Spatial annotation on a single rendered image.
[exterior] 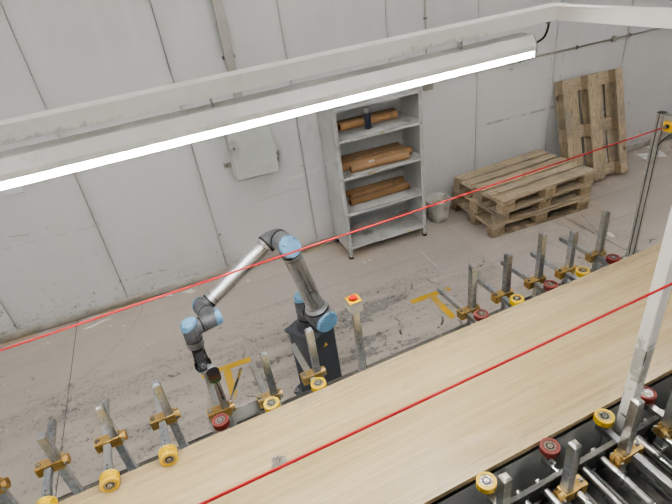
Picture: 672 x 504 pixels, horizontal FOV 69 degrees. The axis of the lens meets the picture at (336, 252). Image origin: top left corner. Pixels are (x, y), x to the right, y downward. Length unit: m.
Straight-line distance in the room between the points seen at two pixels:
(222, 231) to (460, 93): 2.86
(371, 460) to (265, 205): 3.30
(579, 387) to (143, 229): 3.85
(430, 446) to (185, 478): 1.06
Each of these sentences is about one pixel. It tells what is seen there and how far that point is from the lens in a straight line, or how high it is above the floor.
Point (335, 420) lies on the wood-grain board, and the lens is 2.40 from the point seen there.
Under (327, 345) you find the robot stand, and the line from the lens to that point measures 3.41.
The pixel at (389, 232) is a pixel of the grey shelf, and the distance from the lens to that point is 5.23.
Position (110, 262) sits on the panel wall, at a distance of 5.11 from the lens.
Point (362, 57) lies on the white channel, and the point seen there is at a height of 2.43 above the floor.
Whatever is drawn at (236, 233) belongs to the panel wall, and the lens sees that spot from 5.09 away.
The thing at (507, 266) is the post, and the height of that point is 1.05.
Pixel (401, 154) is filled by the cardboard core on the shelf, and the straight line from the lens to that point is 4.92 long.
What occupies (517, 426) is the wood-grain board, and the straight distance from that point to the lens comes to 2.38.
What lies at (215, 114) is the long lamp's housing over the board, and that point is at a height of 2.37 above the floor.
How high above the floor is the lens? 2.74
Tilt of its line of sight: 31 degrees down
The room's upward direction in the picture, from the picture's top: 8 degrees counter-clockwise
